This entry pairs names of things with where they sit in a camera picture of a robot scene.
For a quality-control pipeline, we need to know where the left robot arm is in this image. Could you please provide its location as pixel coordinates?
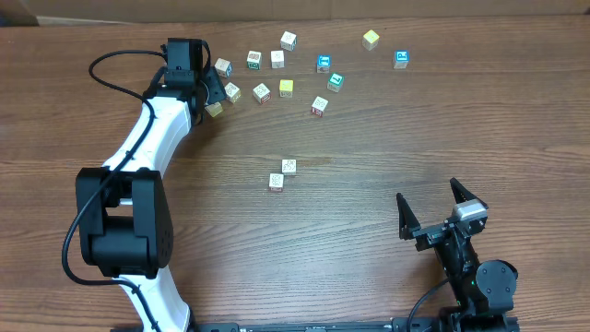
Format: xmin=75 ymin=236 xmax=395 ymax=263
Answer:
xmin=61 ymin=38 xmax=227 ymax=331

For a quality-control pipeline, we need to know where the white block red letter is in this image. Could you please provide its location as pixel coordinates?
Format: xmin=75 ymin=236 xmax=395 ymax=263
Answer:
xmin=311 ymin=96 xmax=328 ymax=117

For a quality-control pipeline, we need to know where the white X block yellow side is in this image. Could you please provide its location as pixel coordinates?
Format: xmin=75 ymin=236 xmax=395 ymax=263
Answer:
xmin=225 ymin=82 xmax=242 ymax=103

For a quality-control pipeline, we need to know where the white block elephant picture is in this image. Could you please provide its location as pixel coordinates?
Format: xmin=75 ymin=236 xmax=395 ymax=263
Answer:
xmin=281 ymin=160 xmax=297 ymax=175

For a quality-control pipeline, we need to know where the blue P block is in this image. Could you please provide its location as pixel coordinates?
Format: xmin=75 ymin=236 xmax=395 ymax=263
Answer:
xmin=394 ymin=50 xmax=409 ymax=69

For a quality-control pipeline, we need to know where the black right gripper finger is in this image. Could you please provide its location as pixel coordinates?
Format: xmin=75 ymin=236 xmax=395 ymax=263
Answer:
xmin=396 ymin=193 xmax=421 ymax=240
xmin=450 ymin=177 xmax=484 ymax=204

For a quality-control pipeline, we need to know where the yellow top block far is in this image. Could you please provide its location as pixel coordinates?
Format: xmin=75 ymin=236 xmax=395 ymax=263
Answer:
xmin=362 ymin=30 xmax=380 ymax=51

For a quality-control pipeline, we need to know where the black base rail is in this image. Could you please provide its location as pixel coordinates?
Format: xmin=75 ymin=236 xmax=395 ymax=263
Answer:
xmin=110 ymin=315 xmax=522 ymax=332

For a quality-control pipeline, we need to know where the white block green side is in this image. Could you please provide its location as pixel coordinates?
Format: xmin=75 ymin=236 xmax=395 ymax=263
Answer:
xmin=246 ymin=51 xmax=262 ymax=70

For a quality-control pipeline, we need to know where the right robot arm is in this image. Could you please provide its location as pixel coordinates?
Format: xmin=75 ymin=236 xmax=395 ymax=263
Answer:
xmin=391 ymin=178 xmax=520 ymax=332

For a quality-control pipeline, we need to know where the white block top centre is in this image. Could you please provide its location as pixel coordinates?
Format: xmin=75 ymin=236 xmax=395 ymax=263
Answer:
xmin=280 ymin=31 xmax=297 ymax=52

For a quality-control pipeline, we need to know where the white block blue side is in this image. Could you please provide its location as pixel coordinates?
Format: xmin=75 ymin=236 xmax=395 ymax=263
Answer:
xmin=215 ymin=58 xmax=232 ymax=78

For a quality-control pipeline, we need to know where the white block red trim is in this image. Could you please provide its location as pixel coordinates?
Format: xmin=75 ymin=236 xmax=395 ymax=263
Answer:
xmin=268 ymin=173 xmax=285 ymax=192

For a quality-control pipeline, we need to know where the blue T block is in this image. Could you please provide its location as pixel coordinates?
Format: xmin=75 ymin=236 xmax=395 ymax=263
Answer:
xmin=316 ymin=54 xmax=331 ymax=73

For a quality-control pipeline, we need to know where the yellow K block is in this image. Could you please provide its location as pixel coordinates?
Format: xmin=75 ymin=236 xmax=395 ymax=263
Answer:
xmin=279 ymin=79 xmax=294 ymax=98

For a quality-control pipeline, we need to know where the green L block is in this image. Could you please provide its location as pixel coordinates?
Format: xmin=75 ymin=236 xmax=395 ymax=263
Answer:
xmin=326 ymin=73 xmax=345 ymax=92

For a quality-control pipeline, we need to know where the white block red side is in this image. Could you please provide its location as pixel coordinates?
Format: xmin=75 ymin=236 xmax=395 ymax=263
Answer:
xmin=253 ymin=83 xmax=271 ymax=104

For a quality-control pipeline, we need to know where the plain white number block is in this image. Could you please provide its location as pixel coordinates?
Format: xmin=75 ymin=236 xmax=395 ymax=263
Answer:
xmin=270 ymin=50 xmax=285 ymax=69

